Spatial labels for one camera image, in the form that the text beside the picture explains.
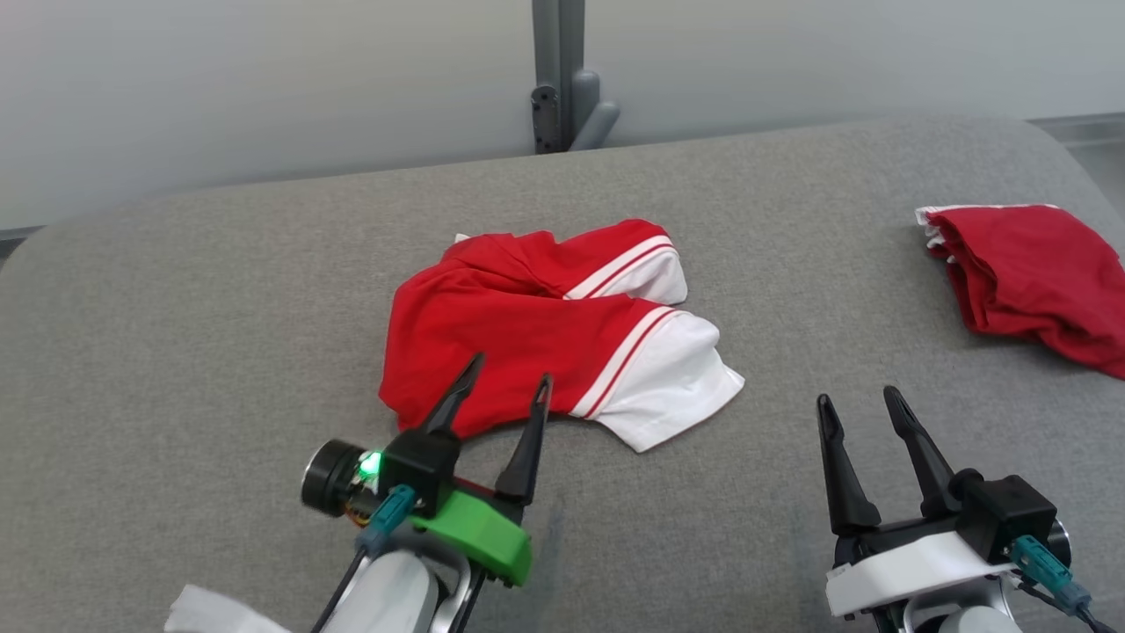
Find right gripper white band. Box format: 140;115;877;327
817;385;1021;619

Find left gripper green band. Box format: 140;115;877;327
409;352;554;589

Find red white jersey with letters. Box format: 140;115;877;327
378;218;746;455

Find red trousers with white stripe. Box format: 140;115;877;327
914;204;1125;381

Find grey fabric sofa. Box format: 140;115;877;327
0;114;1125;633

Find teal left cable connector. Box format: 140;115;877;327
356;484;417;555

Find teal cable connector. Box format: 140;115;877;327
356;484;417;555
1009;535;1093;615

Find teal right cable connector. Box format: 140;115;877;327
1009;535;1093;615

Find black left camera cable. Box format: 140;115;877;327
309;549;366;633

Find black camera cable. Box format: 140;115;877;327
309;549;366;633
1020;580;1117;633

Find black right camera cable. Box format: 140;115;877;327
1020;580;1117;633

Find white left cable tag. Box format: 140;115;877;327
163;585;291;633

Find grey metal post with bracket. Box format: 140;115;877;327
530;0;621;156

